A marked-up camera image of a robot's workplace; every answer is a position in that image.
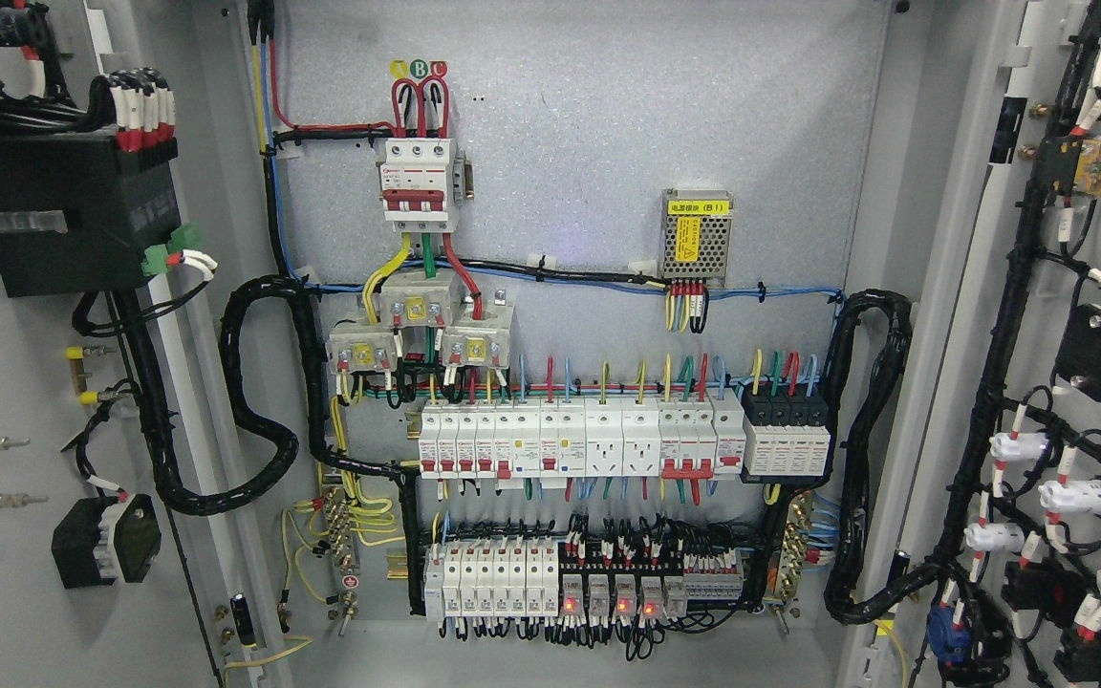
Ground grey cabinet door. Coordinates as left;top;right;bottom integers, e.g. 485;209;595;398
0;1;272;687
892;1;1101;687

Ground red three pole main breaker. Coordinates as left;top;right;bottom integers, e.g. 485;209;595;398
378;136;466;232

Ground white din rail sockets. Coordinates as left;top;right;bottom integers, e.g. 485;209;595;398
584;397;661;476

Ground yellow terminal block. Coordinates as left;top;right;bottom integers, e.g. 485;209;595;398
64;345;119;406

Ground row of white circuit breakers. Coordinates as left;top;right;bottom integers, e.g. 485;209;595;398
417;391;746;504

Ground black surge protector module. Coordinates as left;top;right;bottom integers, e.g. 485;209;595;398
740;384;831;484

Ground grey current transformers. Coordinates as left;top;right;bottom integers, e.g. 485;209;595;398
327;269;514;383

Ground black corrugated cable conduit left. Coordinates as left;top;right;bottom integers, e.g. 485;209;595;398
144;275;418;517

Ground lower relay and breaker row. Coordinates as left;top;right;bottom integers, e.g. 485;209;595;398
419;513;761;660

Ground metal mesh power supply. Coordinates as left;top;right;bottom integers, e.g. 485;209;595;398
658;188;734;286

